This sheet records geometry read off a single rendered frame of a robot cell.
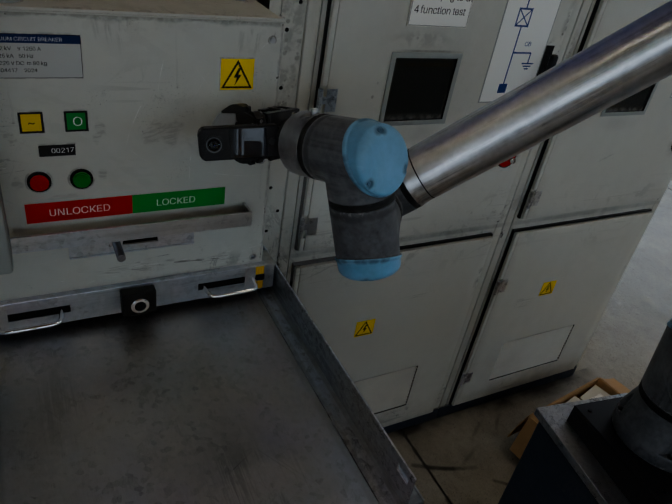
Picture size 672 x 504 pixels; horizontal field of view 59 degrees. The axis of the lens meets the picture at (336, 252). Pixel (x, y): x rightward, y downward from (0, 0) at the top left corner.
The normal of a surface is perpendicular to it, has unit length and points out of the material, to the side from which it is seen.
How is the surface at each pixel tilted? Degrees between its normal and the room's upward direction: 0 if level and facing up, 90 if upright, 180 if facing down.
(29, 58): 90
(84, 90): 90
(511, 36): 90
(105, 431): 0
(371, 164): 70
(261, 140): 76
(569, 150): 90
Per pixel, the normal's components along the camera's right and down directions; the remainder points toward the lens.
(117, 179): 0.44, 0.55
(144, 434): 0.15, -0.83
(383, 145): 0.66, 0.21
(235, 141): 0.25, 0.35
